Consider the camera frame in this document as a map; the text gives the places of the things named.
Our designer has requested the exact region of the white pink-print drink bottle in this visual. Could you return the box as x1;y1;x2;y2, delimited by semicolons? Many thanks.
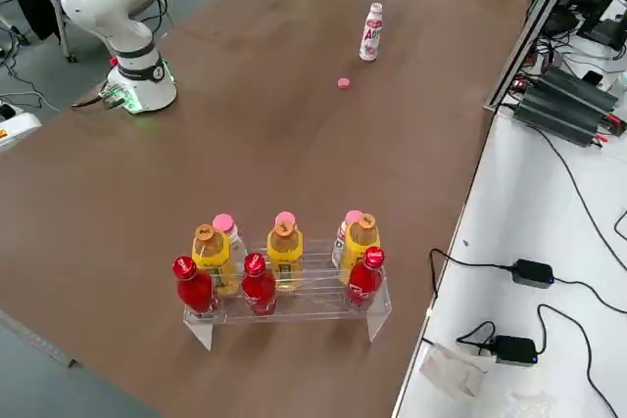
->
359;2;384;63

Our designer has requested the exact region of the yellow tea bottle orange cap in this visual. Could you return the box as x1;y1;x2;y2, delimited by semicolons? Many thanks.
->
266;221;305;292
341;212;382;272
190;224;237;298

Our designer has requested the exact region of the red cola bottle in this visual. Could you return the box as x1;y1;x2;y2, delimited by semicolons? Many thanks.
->
345;245;386;312
240;252;278;316
171;255;221;319

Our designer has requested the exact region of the grey and black office chair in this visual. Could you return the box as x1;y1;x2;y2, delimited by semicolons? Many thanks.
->
0;0;115;66

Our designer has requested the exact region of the black finned power supply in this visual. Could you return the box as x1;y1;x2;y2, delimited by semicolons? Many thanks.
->
512;87;608;148
526;67;619;118

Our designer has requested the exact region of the white control box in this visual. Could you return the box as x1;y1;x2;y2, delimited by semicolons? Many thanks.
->
0;103;43;153

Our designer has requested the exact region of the clear acrylic stepped shelf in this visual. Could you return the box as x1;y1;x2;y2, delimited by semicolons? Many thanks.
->
182;237;394;352

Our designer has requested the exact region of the black power adapter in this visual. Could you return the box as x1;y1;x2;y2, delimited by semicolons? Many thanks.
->
491;334;539;368
511;258;555;288

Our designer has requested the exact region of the clear plastic bag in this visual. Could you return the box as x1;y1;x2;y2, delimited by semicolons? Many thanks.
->
508;390;562;418
419;341;493;398

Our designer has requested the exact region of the aluminium frame rail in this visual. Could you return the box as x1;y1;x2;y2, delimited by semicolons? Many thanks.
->
483;0;592;116

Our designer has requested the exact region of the black adapter cable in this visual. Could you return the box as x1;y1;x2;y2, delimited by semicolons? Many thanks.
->
429;248;515;298

